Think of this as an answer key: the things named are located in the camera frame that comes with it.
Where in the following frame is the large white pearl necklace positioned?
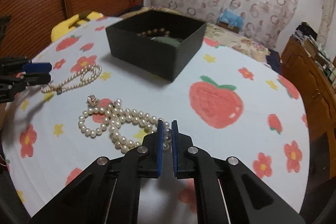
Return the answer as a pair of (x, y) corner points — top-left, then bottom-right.
(77, 94), (173, 154)

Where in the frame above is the small pearl strand necklace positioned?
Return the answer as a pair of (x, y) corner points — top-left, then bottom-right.
(40, 63), (103, 95)

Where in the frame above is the pale green jade bangle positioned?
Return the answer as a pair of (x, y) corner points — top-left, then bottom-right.
(151, 36), (181, 47)

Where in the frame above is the brown wooden bead bracelet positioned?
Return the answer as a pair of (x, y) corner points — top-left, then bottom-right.
(136, 27), (172, 38)

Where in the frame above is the yellow plush toy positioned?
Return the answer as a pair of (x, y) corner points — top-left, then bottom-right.
(51, 11), (104, 43)

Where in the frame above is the strawberry print white cloth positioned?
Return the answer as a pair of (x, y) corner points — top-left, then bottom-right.
(2, 18), (309, 215)

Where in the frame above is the wooden sideboard cabinet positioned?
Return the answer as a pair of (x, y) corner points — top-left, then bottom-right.
(281, 37), (335, 162)

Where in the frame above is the black square storage box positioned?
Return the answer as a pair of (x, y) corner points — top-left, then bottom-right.
(105, 10), (207, 82)

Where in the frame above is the cardboard box with blue bag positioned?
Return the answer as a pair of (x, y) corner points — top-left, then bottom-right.
(217, 9), (244, 34)

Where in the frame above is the pile of folded clothes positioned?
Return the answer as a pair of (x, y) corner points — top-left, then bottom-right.
(294, 22), (335, 77)

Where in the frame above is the tied beige side curtain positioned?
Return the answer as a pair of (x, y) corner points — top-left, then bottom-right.
(317, 0), (335, 46)

